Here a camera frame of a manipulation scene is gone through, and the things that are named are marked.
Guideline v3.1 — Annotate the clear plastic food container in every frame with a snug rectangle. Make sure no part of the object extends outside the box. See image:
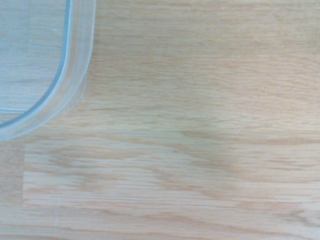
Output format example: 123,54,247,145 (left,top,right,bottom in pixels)
0,0,97,142

